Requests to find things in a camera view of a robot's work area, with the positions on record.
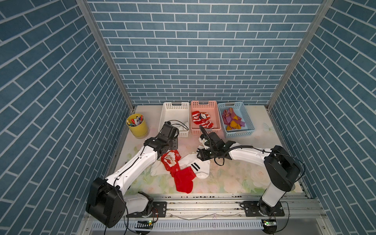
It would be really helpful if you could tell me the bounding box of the red white striped sock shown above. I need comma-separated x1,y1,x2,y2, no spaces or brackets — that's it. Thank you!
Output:
193,118,214,129

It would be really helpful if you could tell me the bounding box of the purple striped sock front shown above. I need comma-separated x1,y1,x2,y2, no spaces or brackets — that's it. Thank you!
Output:
222,108,246,131

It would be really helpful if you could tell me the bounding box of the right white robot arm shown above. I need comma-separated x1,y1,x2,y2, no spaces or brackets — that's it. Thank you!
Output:
197,126,305,216

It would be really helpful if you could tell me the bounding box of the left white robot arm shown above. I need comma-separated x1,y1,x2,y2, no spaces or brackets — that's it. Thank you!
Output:
85,121,179,228

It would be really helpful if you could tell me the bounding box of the white plastic basket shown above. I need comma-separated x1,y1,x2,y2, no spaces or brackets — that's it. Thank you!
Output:
159,102,191,138

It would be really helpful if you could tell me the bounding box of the pink plastic basket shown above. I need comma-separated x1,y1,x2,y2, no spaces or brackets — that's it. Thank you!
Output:
191,100,222,135

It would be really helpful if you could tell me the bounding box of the blue plastic basket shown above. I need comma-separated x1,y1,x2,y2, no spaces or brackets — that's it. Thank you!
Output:
217,101,255,138

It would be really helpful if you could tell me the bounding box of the red santa sock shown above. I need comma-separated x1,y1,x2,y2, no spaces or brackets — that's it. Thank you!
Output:
161,150,196,193

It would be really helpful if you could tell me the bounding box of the yellow pen cup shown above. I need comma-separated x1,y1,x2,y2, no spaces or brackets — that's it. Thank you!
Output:
126,114,148,139

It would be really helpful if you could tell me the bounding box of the aluminium front rail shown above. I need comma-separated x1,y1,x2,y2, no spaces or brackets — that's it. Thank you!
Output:
78,195,334,235

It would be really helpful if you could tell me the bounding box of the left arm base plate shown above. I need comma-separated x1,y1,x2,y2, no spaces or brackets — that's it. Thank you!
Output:
124,201,167,218

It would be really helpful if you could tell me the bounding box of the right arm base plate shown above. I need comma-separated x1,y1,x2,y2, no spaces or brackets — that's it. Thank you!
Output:
240,200,285,217

